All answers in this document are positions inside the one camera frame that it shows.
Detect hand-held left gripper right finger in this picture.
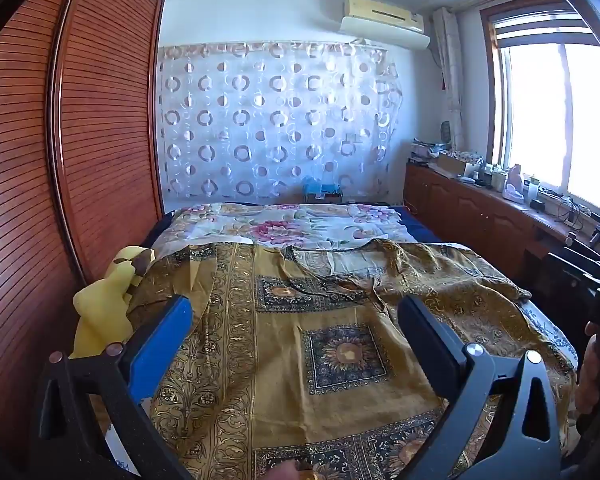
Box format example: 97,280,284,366
396,295,562,480

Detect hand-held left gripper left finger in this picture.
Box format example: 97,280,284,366
37,294,196,480

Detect gold patterned garment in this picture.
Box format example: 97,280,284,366
127,240,578,480

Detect person's right hand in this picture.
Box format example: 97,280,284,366
574,322,600,417

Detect yellow plush toy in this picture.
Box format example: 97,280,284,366
74,246,156,361

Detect wooden cabinet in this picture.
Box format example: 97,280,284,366
404,160,600,306

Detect navy blue bed sheet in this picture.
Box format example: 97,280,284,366
394,207,447,244

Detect cardboard box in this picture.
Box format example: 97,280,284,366
437,152,483,179

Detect wooden framed window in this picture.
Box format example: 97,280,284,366
480,0,600,221

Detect pink floral blanket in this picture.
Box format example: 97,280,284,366
152,202,431,261

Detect pile of papers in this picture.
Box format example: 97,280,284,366
410,137,453,166

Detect blue tissue box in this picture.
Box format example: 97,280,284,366
302,177,344,205

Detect wooden slatted wardrobe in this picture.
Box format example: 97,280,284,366
0,0,167,480

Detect white tied window curtain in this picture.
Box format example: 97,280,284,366
432,7,468,153

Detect circle patterned sheer curtain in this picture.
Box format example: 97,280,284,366
157,40,406,202

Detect white air deflector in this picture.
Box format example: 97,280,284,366
340,16,431,51

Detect cream air conditioner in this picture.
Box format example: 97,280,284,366
343,0,425,31

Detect tangled charger cables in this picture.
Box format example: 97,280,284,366
555,195,592,227

